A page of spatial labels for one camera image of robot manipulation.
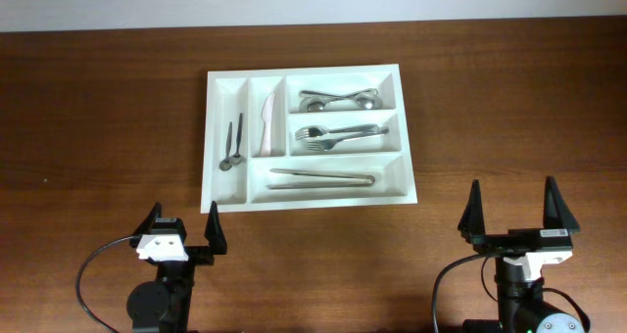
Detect metal tweezers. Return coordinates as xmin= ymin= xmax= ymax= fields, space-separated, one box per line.
xmin=266 ymin=168 xmax=376 ymax=190

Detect large metal spoon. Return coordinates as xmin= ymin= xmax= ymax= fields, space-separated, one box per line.
xmin=298 ymin=89 xmax=385 ymax=111
xmin=299 ymin=88 xmax=380 ymax=114

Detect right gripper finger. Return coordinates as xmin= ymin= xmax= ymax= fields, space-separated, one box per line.
xmin=458 ymin=179 xmax=486 ymax=245
xmin=543 ymin=176 xmax=580 ymax=233

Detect metal fork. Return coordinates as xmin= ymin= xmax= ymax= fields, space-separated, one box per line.
xmin=294 ymin=124 xmax=379 ymax=140
xmin=304 ymin=127 xmax=389 ymax=152

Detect white plastic knife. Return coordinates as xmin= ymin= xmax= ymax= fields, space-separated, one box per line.
xmin=259 ymin=92 xmax=275 ymax=157

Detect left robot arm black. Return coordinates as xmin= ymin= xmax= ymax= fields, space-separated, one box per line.
xmin=126 ymin=202 xmax=227 ymax=333

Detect white plastic cutlery tray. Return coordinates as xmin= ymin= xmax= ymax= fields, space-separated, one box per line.
xmin=200 ymin=64 xmax=417 ymax=213

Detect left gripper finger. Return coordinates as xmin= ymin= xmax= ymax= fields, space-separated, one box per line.
xmin=204 ymin=201 xmax=228 ymax=255
xmin=132 ymin=203 xmax=162 ymax=236

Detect small metal teaspoon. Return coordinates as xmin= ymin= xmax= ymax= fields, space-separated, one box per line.
xmin=230 ymin=113 xmax=244 ymax=166
xmin=218 ymin=123 xmax=232 ymax=171

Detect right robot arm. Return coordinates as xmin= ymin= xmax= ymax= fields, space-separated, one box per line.
xmin=458 ymin=176 xmax=590 ymax=332

